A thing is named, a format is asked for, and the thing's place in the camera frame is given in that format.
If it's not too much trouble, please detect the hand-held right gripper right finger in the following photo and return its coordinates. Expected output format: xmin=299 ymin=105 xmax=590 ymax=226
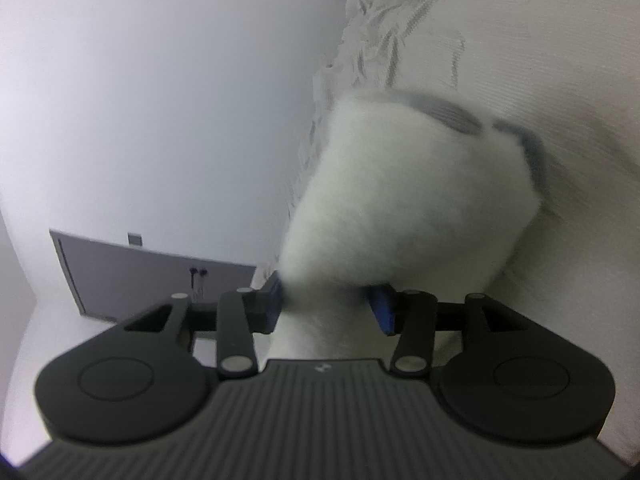
xmin=367 ymin=284 xmax=532 ymax=377

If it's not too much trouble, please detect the grey door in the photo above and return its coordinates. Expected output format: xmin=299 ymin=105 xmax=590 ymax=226
xmin=49 ymin=229 xmax=258 ymax=322

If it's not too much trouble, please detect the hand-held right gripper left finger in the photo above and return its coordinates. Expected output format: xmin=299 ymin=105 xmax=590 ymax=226
xmin=122 ymin=270 xmax=287 ymax=380

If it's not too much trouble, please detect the grey bed blanket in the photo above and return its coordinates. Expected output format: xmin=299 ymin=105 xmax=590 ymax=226
xmin=250 ymin=0 xmax=640 ymax=466

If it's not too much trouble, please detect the white fluffy blue-striped sweater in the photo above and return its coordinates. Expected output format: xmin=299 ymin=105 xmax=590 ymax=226
xmin=270 ymin=87 xmax=549 ymax=362

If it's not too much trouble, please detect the black door handle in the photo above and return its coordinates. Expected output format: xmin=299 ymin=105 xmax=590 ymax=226
xmin=187 ymin=267 xmax=209 ymax=302

